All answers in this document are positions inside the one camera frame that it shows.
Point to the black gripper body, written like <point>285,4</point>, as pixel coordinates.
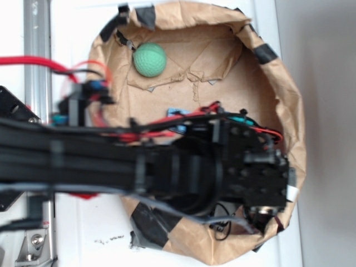
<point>256,171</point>

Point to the black gripper finger with white pad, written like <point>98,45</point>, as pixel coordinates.
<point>292,190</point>

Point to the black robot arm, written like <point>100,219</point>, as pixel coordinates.
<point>184,164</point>

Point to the blue sponge block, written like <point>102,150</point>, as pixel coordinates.
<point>180,129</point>

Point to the brown paper bag tray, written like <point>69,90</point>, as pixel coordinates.
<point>213,54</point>

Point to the green dimpled foam ball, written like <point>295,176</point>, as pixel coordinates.
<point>150,60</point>

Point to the metal corner bracket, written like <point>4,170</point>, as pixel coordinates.
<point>35,249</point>

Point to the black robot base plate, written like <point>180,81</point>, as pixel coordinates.
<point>13,108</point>

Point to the aluminium extrusion rail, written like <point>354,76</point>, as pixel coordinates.
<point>38,92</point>

